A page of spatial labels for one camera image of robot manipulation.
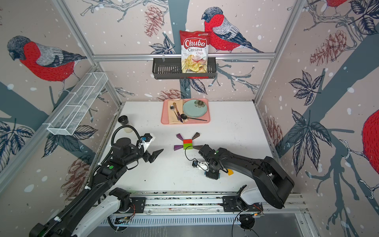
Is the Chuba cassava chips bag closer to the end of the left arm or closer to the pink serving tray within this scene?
the pink serving tray

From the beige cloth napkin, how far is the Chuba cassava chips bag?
1.14ft

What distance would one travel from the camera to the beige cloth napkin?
1103 mm

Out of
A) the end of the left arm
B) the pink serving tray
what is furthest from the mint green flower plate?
the end of the left arm

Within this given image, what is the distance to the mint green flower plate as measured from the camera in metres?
1.13

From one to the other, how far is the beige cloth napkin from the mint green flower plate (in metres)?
0.03

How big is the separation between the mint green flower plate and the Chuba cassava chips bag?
0.34 meters

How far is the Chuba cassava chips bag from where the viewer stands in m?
0.85
